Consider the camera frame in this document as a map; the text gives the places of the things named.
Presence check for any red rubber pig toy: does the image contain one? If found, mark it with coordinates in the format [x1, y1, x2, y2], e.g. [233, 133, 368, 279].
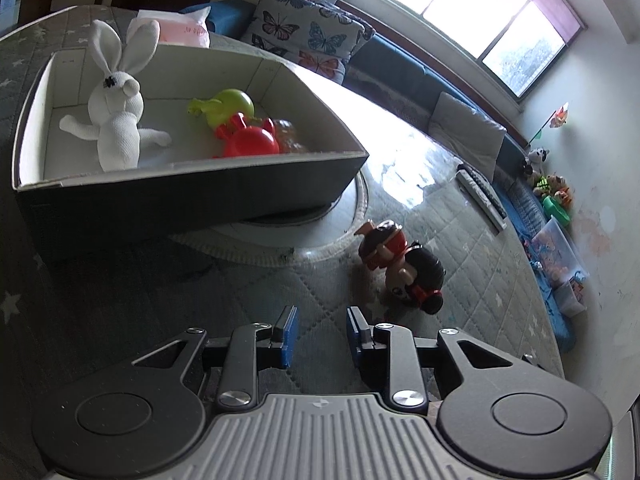
[214, 113, 280, 157]

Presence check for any green rubber pig toy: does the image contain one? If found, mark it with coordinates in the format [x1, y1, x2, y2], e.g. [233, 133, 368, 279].
[188, 89, 255, 129]

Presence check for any white knitted rabbit toy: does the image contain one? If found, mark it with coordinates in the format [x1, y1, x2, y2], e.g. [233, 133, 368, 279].
[58, 20, 171, 172]

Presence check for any tan peanut toy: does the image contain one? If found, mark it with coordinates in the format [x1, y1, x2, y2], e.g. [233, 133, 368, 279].
[273, 119, 309, 154]

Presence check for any black-haired red doll figure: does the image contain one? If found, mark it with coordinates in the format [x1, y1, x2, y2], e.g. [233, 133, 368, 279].
[354, 219, 446, 315]

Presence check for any clear plastic toy bin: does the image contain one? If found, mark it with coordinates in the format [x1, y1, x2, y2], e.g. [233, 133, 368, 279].
[530, 217, 588, 318]

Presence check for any grey remote control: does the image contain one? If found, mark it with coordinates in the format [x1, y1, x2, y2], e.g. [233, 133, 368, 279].
[456, 167, 506, 232]

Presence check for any small plush toys pile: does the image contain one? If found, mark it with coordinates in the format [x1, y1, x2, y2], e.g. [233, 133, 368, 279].
[523, 148, 573, 228]

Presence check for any grey cushion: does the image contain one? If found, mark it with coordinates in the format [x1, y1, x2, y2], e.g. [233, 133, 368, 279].
[427, 92, 506, 182]

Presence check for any dark cardboard storage box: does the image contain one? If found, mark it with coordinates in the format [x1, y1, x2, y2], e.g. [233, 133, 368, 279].
[12, 45, 368, 238]

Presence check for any blue sofa bench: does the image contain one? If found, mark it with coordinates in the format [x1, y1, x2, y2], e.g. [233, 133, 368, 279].
[179, 0, 576, 356]

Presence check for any pink tissue pack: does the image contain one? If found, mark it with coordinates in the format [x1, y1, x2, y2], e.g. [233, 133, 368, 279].
[127, 6, 210, 49]

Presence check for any butterfly print pillow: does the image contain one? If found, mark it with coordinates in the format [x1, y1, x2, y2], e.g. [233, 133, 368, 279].
[241, 0, 375, 84]

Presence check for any window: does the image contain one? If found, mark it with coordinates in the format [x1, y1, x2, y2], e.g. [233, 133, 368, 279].
[337, 0, 586, 106]

